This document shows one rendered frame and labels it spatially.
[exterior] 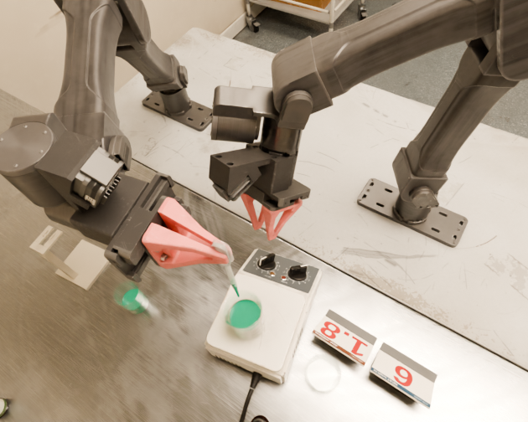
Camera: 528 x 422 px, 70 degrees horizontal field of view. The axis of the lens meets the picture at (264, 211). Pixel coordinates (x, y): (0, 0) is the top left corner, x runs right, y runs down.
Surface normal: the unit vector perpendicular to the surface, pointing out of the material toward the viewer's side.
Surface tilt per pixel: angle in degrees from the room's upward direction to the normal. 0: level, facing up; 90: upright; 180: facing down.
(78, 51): 16
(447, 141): 89
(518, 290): 0
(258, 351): 0
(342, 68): 82
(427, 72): 0
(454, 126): 89
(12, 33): 90
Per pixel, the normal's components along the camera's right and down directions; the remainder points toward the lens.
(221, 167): -0.74, 0.25
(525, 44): 0.04, 0.84
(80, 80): -0.06, -0.28
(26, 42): 0.83, 0.43
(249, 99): 0.18, -0.54
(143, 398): -0.08, -0.54
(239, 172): 0.66, 0.46
